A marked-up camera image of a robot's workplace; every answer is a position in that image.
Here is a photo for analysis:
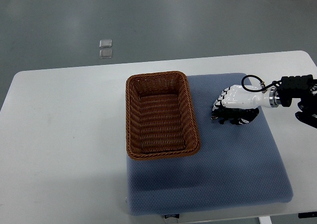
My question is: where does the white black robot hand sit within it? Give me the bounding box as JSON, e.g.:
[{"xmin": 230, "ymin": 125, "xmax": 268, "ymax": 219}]
[{"xmin": 212, "ymin": 85, "xmax": 271, "ymax": 112}]

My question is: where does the dark toy crocodile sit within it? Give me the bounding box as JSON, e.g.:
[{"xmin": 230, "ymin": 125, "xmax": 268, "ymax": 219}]
[{"xmin": 211, "ymin": 108, "xmax": 260, "ymax": 125}]

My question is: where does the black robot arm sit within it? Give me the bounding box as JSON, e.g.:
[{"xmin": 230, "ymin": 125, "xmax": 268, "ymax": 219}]
[{"xmin": 271, "ymin": 74, "xmax": 317, "ymax": 128}]

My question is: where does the brown wicker basket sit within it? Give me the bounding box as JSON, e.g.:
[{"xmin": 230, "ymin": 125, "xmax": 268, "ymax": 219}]
[{"xmin": 125, "ymin": 71, "xmax": 201, "ymax": 161}]

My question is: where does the blue-grey foam mat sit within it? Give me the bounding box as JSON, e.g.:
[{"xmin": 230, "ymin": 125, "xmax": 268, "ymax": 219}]
[{"xmin": 127, "ymin": 73, "xmax": 293, "ymax": 216}]

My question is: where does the table label tag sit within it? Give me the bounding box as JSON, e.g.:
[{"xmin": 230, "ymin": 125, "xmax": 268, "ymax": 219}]
[{"xmin": 164, "ymin": 214, "xmax": 180, "ymax": 219}]

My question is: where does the black table control panel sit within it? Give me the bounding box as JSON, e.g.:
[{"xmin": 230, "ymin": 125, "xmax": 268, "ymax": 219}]
[{"xmin": 298, "ymin": 212, "xmax": 317, "ymax": 219}]

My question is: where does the upper metal floor plate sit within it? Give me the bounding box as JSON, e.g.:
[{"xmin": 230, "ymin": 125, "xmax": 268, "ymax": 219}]
[{"xmin": 99, "ymin": 39, "xmax": 112, "ymax": 48}]

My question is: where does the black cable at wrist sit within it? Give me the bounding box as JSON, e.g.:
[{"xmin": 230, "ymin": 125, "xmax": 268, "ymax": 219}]
[{"xmin": 241, "ymin": 74, "xmax": 283, "ymax": 93}]

